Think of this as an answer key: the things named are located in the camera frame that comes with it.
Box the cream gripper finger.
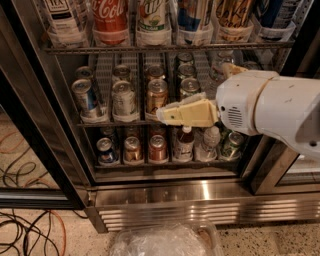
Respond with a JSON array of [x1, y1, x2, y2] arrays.
[[222, 62, 247, 79], [156, 92, 219, 128]]

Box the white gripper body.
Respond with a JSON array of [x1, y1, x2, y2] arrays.
[[216, 70, 279, 136]]

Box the green white 7up can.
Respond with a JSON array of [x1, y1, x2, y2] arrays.
[[138, 0, 166, 32]]

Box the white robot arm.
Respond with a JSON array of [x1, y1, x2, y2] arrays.
[[156, 63, 320, 160]]

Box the clear water bottle middle shelf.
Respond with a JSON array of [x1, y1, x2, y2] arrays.
[[210, 50, 234, 85]]

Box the clear water bottle shelf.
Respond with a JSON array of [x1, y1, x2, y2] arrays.
[[210, 50, 234, 85], [197, 126, 221, 162]]

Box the red coca-cola can rear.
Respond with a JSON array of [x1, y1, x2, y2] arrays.
[[243, 61, 261, 70]]

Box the green can middle front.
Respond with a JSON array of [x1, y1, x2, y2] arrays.
[[179, 78, 201, 100]]

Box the clear water bottle bottom shelf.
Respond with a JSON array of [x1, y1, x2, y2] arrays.
[[197, 126, 221, 162]]

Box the gold can middle front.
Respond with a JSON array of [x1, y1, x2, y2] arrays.
[[146, 79, 169, 115]]

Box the green can middle rear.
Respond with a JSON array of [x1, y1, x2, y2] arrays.
[[175, 52, 194, 66]]

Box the green can bottom shelf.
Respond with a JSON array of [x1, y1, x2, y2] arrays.
[[221, 131, 244, 159]]

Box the red can bottom shelf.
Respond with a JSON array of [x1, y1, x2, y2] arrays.
[[149, 135, 167, 161]]

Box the gold black can top shelf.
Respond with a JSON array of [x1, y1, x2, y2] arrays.
[[216, 0, 255, 28]]

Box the gold can middle rear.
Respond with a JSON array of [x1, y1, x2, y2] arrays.
[[146, 65, 165, 81]]

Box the dark blue can top right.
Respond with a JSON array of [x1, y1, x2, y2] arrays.
[[258, 0, 301, 29]]

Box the blue can top shelf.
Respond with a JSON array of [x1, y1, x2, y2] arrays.
[[177, 0, 212, 32]]

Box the gold can bottom shelf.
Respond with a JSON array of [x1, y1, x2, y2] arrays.
[[124, 136, 142, 162]]

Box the white silver can front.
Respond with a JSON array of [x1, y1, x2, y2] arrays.
[[112, 81, 137, 116]]

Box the white silver can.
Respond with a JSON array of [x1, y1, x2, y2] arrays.
[[112, 64, 131, 83], [112, 81, 137, 116]]

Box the white silver can rear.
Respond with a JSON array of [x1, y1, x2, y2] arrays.
[[112, 64, 131, 83]]

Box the blue pepsi can bottom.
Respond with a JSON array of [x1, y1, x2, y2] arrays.
[[96, 137, 118, 164]]

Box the stainless steel fridge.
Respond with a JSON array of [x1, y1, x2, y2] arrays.
[[1, 0, 320, 232]]

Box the blue silver can front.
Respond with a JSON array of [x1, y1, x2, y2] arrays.
[[71, 79, 102, 118]]

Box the blue silver can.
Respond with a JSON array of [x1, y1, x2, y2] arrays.
[[71, 79, 102, 118], [75, 66, 94, 80]]

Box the blue silver can rear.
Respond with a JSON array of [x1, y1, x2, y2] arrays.
[[75, 66, 94, 80]]

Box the red coca-cola can top shelf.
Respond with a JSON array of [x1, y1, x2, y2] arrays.
[[91, 0, 128, 45]]

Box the white black can top shelf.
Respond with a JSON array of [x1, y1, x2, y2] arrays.
[[42, 0, 87, 34]]

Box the open glass fridge door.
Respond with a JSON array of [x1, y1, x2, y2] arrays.
[[0, 0, 90, 209]]

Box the brown juice bottle white cap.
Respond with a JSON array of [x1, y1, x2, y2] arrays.
[[174, 126, 194, 161]]

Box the clear plastic bin with bag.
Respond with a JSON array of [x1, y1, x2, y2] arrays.
[[108, 220, 225, 256]]

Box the tangled floor cables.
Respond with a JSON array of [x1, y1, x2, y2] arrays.
[[0, 209, 88, 256]]

